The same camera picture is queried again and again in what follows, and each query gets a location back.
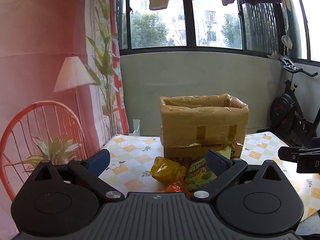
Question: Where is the printed wall cloth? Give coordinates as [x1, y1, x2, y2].
[0, 0, 129, 230]

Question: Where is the black exercise bike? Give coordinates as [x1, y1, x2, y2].
[270, 54, 320, 148]

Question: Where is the taped cardboard box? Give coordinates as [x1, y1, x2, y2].
[159, 93, 250, 167]

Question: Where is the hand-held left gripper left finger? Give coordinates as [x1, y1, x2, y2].
[34, 149, 125, 202]

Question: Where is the yellow snack packet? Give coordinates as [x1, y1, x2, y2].
[150, 156, 187, 186]

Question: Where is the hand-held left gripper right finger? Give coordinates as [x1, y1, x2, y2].
[191, 149, 284, 202]

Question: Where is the red orange snack packet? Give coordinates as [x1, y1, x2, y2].
[160, 176, 192, 198]

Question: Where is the white hanging pouch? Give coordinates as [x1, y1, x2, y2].
[281, 34, 293, 50]

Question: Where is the white plastic container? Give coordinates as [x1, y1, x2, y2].
[129, 119, 141, 136]

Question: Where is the light green snack bag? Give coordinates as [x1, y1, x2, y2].
[185, 146, 232, 192]

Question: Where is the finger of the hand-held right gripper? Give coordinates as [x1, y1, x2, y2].
[278, 146, 320, 162]

